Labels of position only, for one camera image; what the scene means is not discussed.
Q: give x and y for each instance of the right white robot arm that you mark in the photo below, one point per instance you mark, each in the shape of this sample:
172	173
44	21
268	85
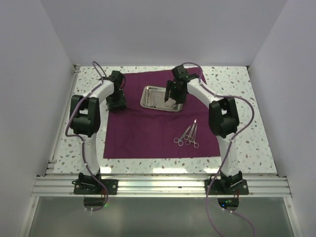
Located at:
223	121

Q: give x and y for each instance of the steel hemostat forceps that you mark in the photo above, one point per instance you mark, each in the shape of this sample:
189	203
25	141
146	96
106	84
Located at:
195	144

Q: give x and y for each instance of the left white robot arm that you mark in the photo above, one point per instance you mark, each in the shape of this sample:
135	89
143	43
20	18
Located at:
84	123

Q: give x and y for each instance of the steel instrument tray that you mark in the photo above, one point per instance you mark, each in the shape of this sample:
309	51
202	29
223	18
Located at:
169	106

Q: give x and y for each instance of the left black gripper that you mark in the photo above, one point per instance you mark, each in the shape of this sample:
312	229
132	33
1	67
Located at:
121	102

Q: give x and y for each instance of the long steel scissors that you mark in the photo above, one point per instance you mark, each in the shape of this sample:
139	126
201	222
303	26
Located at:
184	137

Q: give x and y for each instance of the purple cloth wrap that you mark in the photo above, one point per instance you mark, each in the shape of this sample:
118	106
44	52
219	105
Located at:
137	132

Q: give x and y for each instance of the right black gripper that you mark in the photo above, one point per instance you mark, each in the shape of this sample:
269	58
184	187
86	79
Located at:
180	99

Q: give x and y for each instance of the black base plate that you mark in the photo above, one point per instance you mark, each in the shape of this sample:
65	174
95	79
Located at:
244	188
111	187

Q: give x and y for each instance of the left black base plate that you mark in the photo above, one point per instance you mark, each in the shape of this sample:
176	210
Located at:
111	187

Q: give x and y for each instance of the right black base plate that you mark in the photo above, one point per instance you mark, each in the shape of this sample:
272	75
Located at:
244	188

